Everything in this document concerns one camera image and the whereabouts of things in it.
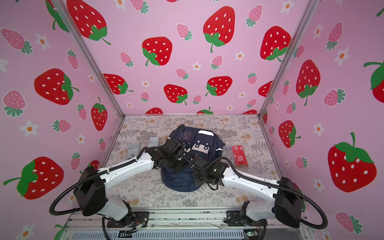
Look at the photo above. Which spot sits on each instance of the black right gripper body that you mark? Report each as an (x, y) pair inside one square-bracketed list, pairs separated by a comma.
[(198, 179)]

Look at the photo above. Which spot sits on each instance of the aluminium corner post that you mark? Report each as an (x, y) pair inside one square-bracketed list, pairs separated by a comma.
[(301, 28), (78, 38)]

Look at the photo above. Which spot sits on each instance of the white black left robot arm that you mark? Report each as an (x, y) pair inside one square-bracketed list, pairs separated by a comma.
[(91, 193)]

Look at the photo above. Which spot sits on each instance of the light blue calculator cover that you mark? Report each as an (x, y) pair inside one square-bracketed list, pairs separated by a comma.
[(153, 142)]

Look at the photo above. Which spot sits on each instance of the navy blue student backpack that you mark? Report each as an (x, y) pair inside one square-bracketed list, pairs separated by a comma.
[(205, 144)]

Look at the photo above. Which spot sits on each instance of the aluminium corner post right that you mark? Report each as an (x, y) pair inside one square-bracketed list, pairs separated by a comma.
[(301, 28)]

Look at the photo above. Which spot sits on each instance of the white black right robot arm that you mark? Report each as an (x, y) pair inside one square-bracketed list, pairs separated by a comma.
[(284, 202)]

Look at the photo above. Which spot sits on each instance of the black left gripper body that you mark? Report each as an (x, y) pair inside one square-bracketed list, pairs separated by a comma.
[(176, 163)]

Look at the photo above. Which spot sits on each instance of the light blue calculator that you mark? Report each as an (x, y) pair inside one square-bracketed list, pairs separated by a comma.
[(133, 150)]

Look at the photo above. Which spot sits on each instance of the red stationery package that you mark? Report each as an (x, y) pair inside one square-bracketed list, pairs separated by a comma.
[(239, 156)]

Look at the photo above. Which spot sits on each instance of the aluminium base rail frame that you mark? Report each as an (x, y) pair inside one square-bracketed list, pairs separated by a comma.
[(194, 223)]

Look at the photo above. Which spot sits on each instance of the aluminium corner post left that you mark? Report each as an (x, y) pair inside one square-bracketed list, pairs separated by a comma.
[(78, 38)]

